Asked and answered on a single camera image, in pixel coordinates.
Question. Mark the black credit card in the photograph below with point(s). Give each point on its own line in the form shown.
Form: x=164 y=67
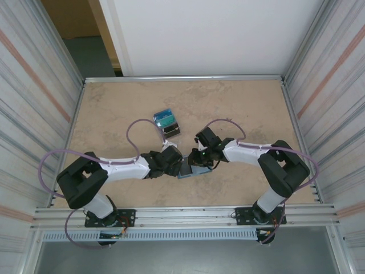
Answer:
x=186 y=168

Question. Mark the teal leather card holder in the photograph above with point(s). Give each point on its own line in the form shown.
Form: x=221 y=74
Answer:
x=202 y=170

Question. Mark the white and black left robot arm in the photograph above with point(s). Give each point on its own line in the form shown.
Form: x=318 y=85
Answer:
x=122 y=169

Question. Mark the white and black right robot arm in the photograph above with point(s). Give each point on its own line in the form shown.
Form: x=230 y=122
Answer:
x=242 y=151

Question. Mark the teal credit card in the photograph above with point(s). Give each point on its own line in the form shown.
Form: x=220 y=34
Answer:
x=166 y=122

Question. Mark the dark blue credit card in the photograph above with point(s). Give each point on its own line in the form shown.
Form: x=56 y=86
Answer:
x=164 y=113

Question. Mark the small teal and black box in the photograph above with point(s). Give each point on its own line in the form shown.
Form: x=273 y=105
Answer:
x=171 y=132

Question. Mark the small green circuit board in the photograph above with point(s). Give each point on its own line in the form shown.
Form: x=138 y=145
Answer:
x=111 y=235

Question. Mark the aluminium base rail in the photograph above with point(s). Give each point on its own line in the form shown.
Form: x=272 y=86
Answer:
x=185 y=212

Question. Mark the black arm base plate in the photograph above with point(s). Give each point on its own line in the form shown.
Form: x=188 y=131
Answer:
x=242 y=217
x=128 y=217

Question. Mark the aluminium table frame rail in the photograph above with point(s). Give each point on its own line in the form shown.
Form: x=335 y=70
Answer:
x=185 y=78
x=68 y=142
x=301 y=142

